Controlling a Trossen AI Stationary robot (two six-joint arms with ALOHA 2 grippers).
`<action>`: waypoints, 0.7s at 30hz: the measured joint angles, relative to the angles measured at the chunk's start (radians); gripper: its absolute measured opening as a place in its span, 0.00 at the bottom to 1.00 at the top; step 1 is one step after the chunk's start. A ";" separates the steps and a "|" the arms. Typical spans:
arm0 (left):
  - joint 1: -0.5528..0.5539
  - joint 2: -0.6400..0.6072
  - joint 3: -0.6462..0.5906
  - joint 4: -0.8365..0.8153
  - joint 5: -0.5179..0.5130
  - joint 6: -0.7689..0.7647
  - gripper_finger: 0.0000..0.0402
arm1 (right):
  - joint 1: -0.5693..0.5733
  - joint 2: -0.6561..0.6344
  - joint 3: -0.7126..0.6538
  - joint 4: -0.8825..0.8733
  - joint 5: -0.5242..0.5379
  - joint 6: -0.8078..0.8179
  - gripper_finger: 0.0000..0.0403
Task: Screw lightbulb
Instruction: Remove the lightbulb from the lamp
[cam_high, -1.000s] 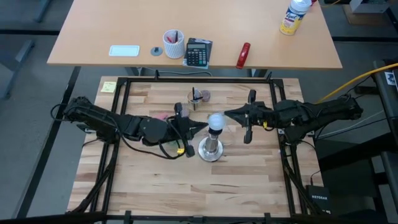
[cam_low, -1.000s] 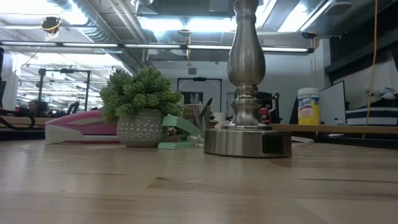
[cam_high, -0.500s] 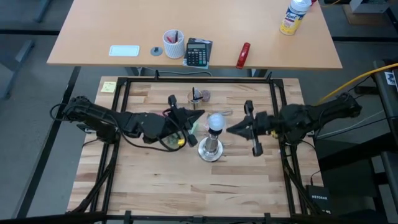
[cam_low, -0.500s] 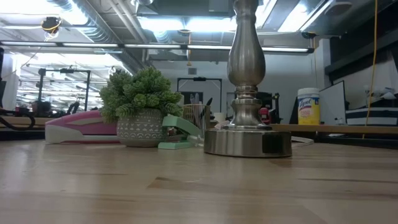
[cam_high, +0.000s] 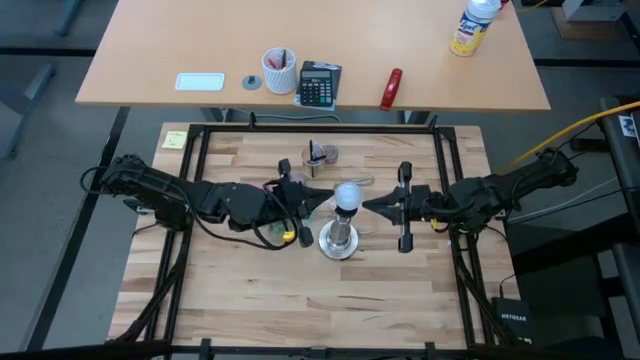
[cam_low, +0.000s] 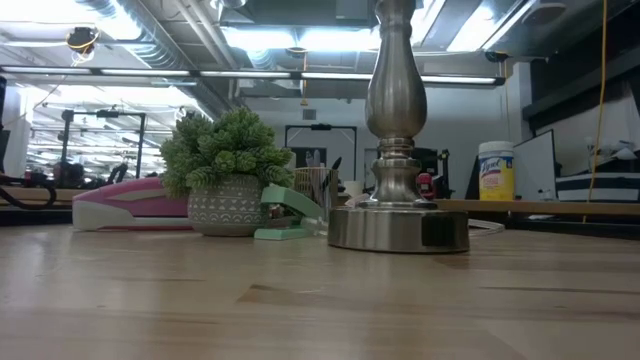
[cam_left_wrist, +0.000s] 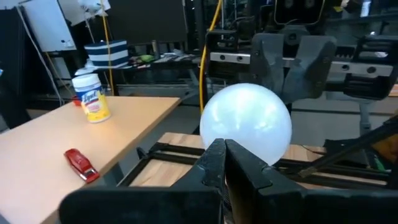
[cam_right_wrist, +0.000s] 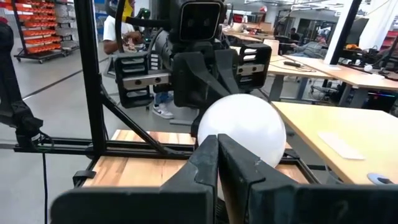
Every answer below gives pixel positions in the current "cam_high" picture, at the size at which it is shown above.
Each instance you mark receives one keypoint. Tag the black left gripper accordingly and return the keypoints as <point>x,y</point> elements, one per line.
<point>287,200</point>

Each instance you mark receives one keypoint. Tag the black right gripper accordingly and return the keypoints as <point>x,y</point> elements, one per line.
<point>422,202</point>

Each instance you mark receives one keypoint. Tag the white lightbulb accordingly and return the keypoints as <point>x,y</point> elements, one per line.
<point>348,195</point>

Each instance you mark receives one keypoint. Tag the silver metal lamp base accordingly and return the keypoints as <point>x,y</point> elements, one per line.
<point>339,242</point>

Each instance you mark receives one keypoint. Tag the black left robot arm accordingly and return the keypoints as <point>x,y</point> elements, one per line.
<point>150,187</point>

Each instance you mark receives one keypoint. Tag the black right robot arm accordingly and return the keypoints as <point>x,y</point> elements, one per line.
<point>500,192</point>

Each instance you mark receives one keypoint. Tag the black pen in gold cup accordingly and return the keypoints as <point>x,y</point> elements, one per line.
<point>311,150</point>

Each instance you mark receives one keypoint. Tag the black desk calculator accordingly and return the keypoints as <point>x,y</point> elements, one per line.
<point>316,87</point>

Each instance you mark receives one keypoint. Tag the red stapler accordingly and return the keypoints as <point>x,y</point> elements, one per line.
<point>391,90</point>

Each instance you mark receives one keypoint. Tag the white textured pen cup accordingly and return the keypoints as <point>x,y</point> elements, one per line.
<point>280,80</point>

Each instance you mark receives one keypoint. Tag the red pen in white cup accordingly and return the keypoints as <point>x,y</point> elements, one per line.
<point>272,64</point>

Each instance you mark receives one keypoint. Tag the black pen in white cup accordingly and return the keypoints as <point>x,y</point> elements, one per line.
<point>284,57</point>

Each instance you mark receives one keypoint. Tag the yellow sticky note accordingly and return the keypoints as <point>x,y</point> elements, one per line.
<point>174,140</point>

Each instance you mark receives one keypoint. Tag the black Netgear box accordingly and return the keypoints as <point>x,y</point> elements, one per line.
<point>512,320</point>

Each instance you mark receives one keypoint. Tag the yellow Lysol wipes canister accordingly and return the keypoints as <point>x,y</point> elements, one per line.
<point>472,32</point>

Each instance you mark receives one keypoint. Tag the light wood desk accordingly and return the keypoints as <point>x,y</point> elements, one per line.
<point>200,40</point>

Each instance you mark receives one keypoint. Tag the black power strip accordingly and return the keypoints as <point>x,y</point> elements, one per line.
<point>587,145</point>

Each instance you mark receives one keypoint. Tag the black side stand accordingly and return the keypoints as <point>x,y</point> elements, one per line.
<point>620,200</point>

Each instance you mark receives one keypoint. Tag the brown cardboard sheet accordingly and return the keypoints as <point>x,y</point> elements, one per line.
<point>590,31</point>

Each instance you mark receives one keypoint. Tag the grey box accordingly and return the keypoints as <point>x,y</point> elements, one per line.
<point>595,10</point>

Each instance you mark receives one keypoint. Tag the grey desk leg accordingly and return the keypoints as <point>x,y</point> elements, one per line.
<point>37,85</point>
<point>67,17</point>

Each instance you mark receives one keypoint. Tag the black aluminium table frame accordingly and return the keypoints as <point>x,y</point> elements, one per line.
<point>320,128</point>

